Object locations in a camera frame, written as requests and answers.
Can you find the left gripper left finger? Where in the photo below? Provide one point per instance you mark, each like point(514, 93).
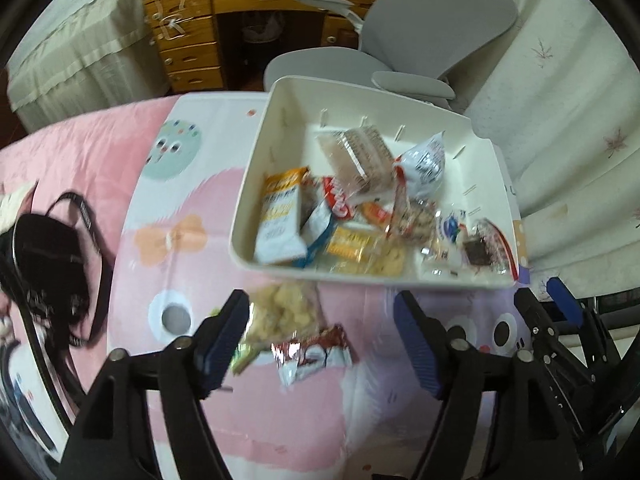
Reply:
point(190, 370)

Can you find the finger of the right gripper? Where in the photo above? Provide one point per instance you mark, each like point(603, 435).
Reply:
point(597, 344)
point(543, 334)

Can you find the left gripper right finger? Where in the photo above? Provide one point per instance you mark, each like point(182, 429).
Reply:
point(446, 374)

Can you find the silver brown chocolate packet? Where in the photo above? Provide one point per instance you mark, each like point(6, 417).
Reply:
point(298, 359)

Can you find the mixed nuts clear packet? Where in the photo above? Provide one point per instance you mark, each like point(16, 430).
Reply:
point(412, 221)

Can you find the orange oats protein bar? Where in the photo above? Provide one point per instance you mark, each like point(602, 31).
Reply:
point(278, 237)

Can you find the cracker clear packet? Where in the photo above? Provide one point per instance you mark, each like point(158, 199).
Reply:
point(356, 251)

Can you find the small orange candy packet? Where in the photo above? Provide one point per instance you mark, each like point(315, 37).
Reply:
point(375, 215)

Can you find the blue white biscuit packet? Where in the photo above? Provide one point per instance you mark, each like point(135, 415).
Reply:
point(316, 232)

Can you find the red white shrimp chip packet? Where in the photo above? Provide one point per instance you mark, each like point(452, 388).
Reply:
point(421, 168)

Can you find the red white snack packet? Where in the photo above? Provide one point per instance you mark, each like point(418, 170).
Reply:
point(336, 199)

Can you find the brown cake clear packet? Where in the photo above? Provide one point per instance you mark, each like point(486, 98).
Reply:
point(360, 160)

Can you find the green wafer packet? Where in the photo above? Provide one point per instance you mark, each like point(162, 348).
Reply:
point(247, 350)

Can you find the red jujube snack packet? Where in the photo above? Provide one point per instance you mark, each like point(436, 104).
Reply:
point(485, 247)

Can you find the black shoulder bag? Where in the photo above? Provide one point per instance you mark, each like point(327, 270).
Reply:
point(43, 270)

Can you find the puffed rice ball bag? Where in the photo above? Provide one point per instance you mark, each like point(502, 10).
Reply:
point(283, 311)

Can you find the cartoon monster play mat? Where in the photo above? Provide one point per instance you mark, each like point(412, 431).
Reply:
point(185, 160)

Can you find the white plastic storage bin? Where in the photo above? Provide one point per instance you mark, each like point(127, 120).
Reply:
point(299, 108)

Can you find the pink bed quilt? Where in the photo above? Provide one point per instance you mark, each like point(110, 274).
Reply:
point(100, 155)

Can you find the white floral curtain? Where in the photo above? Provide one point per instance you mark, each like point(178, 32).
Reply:
point(559, 95)

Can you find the grey office chair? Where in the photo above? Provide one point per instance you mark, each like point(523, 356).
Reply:
point(405, 46)

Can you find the lace covered piano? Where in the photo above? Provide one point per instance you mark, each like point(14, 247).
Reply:
point(80, 56)

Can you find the wooden desk with drawers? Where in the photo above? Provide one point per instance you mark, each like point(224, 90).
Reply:
point(227, 44)

